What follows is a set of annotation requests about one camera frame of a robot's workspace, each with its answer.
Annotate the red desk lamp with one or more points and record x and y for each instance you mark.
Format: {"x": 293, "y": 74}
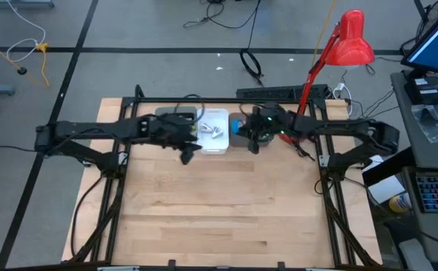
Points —
{"x": 350, "y": 45}

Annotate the computer monitor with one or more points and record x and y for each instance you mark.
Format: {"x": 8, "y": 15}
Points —
{"x": 437, "y": 45}

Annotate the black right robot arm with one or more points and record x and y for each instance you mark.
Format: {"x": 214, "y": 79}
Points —
{"x": 339, "y": 126}

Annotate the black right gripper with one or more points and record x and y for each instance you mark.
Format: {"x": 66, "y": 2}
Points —
{"x": 268, "y": 122}

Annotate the black floor fan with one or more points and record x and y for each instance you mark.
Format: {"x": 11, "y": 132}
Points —
{"x": 427, "y": 17}

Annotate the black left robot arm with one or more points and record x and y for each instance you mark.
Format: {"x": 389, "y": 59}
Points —
{"x": 91, "y": 130}

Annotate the dark translucent plastic bin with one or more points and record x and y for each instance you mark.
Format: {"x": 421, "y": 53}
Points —
{"x": 236, "y": 142}

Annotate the small black computer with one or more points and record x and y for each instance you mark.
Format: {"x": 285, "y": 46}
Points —
{"x": 426, "y": 90}

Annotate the yellow round container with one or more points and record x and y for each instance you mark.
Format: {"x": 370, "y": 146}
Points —
{"x": 399, "y": 203}

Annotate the white box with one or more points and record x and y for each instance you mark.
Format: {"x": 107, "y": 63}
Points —
{"x": 386, "y": 189}

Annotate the white plastic bin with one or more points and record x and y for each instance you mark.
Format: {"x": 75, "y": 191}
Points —
{"x": 215, "y": 147}

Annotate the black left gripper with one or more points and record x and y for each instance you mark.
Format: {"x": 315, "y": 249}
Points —
{"x": 174, "y": 130}

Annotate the white power adapter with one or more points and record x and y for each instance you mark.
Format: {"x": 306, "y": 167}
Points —
{"x": 340, "y": 88}

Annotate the grey desk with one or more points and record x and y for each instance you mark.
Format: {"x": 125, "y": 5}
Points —
{"x": 426, "y": 154}

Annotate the black aluminium table frame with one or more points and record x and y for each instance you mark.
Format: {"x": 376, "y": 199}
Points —
{"x": 219, "y": 100}

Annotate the blue tape roll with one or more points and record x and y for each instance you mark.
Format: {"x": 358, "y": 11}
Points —
{"x": 235, "y": 126}

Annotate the clear plastic bag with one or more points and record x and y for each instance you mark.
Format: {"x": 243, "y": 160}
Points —
{"x": 429, "y": 124}

